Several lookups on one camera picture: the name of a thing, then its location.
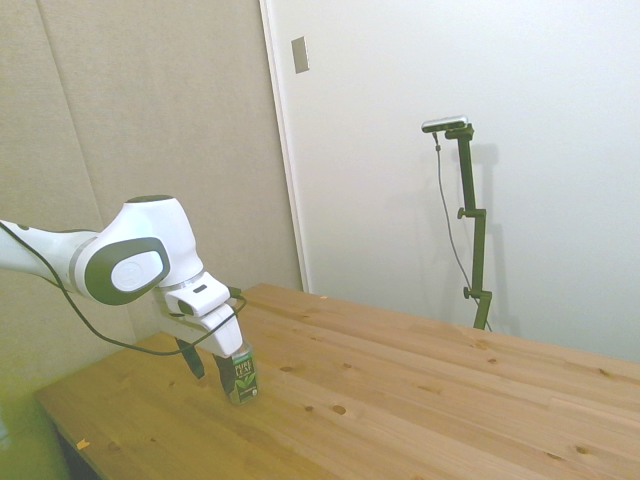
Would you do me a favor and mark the dark green camera stand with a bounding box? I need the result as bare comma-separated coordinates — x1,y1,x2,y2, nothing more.
443,123,494,331

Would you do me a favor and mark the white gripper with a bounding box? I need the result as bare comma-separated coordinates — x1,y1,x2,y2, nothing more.
152,291,245,396

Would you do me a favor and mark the silver camera on stand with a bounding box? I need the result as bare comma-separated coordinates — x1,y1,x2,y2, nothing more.
420,114,471,134

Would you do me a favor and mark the grey wall switch plate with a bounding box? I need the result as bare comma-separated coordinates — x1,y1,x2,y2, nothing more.
290,34,311,75

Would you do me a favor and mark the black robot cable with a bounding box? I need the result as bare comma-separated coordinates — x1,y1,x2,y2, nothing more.
0,219,249,357

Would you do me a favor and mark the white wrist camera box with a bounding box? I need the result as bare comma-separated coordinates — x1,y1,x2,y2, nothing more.
164,272,234,319

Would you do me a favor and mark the green Pure Leaf tea bottle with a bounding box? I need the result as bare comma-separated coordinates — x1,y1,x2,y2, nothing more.
228,340,264,406

